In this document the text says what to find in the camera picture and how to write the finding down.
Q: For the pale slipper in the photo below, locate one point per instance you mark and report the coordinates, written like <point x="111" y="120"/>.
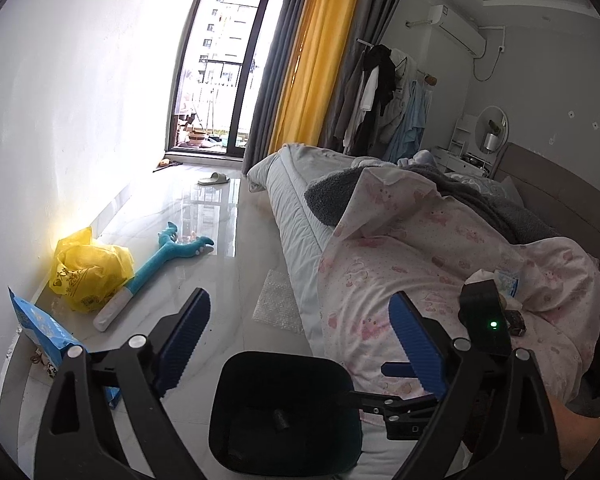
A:
<point x="214" y="178"/>

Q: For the round mirror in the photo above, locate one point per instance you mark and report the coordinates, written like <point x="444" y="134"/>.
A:
<point x="491" y="127"/>

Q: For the brown bed headboard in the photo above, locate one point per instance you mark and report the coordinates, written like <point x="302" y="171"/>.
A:
<point x="565" y="200"/>

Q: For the white tissue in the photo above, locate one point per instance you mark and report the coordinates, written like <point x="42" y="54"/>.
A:
<point x="479" y="278"/>

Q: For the small floor brush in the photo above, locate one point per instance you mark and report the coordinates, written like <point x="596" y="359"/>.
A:
<point x="165" y="163"/>

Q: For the light blue plush cloth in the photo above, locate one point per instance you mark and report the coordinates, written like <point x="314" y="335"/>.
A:
<point x="420" y="157"/>

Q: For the white dresser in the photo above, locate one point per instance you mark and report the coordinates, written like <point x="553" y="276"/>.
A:
<point x="455" y="152"/>

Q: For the light grey curtain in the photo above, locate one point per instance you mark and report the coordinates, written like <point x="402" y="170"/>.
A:
<point x="375" y="5"/>

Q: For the white air conditioner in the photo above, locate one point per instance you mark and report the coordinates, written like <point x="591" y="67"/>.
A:
<point x="455" y="27"/>

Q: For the teal plush toy stick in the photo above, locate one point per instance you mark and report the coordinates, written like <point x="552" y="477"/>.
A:
<point x="167" y="257"/>

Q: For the light blue garment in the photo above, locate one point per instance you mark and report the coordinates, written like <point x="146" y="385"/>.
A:
<point x="410" y="120"/>

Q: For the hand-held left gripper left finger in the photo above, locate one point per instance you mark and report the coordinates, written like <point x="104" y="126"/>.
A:
<point x="185" y="340"/>

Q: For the black framed glass door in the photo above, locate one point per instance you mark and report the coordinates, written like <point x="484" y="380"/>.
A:
<point x="247" y="85"/>

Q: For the pink printed blanket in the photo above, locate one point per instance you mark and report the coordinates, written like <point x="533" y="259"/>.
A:
<point x="410" y="260"/>

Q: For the blue patterned pillow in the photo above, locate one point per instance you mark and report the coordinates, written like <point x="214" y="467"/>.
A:
<point x="485" y="187"/>

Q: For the black trash bin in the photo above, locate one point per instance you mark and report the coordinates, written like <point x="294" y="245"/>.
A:
<point x="260" y="390"/>

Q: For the yellow curtain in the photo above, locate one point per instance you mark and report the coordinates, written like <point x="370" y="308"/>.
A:
<point x="320" y="50"/>

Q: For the wooden basin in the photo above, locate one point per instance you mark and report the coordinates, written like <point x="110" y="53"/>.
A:
<point x="198" y="136"/>

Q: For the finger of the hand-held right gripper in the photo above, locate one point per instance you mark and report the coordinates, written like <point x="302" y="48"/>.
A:
<point x="400" y="415"/>
<point x="397" y="370"/>

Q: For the person's right forearm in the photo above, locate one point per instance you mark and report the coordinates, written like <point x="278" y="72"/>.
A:
<point x="575" y="435"/>

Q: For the blue paper packet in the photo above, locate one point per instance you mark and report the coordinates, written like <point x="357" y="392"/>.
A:
<point x="40" y="325"/>

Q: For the yellow plastic bag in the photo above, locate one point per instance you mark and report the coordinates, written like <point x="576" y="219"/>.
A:
<point x="90" y="270"/>

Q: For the dark grey curtain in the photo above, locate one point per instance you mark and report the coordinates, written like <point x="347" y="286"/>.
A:
<point x="282" y="60"/>

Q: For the grey fleece blanket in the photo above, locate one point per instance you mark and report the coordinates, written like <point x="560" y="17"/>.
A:
<point x="330" y="192"/>

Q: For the blue white snack packet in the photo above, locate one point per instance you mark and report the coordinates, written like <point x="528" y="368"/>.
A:
<point x="508" y="283"/>

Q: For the grey coat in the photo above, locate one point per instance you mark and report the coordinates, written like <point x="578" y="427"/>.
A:
<point x="350" y="90"/>

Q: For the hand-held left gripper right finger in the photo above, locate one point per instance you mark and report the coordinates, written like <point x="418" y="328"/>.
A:
<point x="420" y="350"/>

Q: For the wall clothes rail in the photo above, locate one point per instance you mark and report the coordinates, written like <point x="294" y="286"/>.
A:
<point x="422" y="74"/>

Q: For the white garment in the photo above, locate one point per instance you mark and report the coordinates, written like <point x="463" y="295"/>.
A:
<point x="367" y="92"/>

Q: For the bubble wrap sheet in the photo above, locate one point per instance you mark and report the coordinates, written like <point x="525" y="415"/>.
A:
<point x="279" y="302"/>

